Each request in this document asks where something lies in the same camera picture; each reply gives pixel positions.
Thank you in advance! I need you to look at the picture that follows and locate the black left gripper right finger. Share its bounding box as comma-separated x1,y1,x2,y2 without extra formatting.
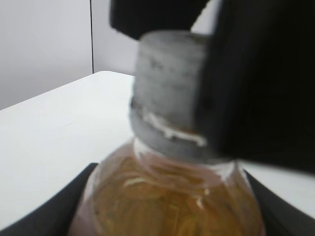
246,172,315,236

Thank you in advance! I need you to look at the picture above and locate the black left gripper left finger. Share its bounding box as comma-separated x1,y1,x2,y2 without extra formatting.
0,163,98,236

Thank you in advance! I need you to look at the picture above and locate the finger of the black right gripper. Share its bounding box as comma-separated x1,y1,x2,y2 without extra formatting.
109,0,208,40
195,0,315,172

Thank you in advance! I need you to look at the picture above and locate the grey bottle cap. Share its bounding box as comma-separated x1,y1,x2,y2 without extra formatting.
130,30,231,165

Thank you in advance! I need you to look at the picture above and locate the peach oolong tea bottle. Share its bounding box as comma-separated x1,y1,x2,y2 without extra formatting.
67,138,265,236

